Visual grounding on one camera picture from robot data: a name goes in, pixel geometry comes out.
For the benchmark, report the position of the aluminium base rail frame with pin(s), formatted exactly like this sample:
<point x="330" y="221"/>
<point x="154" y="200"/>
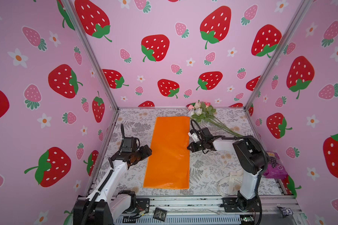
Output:
<point x="207" y="210"/>

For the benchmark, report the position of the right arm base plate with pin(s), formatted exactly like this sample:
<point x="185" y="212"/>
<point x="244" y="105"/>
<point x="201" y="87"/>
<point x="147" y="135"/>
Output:
<point x="231" y="205"/>

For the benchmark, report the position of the aluminium corner post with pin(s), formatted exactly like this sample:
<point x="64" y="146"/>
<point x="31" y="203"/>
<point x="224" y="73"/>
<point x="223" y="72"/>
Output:
<point x="69" y="5"/>
<point x="290" y="31"/>

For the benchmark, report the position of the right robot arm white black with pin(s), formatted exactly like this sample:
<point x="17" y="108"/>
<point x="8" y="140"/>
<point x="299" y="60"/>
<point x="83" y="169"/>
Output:
<point x="251" y="155"/>

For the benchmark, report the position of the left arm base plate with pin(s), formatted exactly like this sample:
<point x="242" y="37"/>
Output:
<point x="142" y="204"/>

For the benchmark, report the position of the left aluminium corner post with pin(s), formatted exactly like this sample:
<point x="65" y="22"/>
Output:
<point x="69" y="5"/>

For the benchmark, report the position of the right aluminium corner post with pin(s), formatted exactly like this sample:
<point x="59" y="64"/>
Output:
<point x="290" y="31"/>

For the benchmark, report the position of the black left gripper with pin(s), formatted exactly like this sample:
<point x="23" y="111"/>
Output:
<point x="144" y="154"/>

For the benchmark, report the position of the black square tag middle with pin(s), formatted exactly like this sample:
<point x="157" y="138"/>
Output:
<point x="160" y="214"/>

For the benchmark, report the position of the orange wrapping paper sheet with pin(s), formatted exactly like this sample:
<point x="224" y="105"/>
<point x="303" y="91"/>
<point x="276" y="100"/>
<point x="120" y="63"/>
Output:
<point x="169" y="165"/>

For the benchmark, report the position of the purple snack bag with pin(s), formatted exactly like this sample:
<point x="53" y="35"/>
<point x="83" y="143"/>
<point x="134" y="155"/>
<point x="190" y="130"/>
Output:
<point x="275" y="168"/>

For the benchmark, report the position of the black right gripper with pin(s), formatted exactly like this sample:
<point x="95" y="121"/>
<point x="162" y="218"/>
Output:
<point x="193" y="148"/>

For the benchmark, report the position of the white ribbon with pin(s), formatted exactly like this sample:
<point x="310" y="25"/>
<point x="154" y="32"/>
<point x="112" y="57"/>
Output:
<point x="230" y="186"/>

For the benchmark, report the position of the pink fake rose stem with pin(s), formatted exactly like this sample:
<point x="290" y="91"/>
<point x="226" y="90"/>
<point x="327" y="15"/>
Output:
<point x="214" y="121"/>

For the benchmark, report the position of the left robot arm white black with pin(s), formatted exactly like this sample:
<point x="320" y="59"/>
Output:
<point x="100" y="208"/>

